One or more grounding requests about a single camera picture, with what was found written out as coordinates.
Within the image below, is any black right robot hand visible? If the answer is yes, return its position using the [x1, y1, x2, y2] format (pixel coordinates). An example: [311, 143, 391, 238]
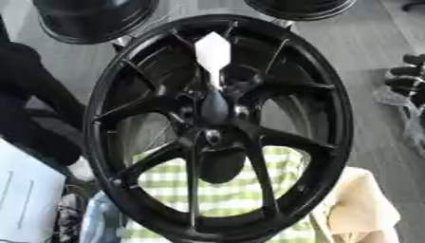
[383, 53, 425, 107]

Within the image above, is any black round wheel rim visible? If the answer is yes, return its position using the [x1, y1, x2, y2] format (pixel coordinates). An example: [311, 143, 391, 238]
[29, 0, 161, 46]
[242, 0, 359, 22]

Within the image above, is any black spoked wheel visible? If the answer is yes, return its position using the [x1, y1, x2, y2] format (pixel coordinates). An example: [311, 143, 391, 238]
[81, 13, 358, 243]

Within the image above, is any beige fabric bag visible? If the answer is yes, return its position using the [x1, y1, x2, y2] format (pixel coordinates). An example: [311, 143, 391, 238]
[308, 166, 404, 243]

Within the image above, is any pale blue plastic bag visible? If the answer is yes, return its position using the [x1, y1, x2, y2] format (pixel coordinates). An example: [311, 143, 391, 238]
[78, 189, 130, 243]

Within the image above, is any black chair base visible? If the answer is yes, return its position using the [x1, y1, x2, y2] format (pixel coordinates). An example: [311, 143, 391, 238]
[399, 0, 425, 12]

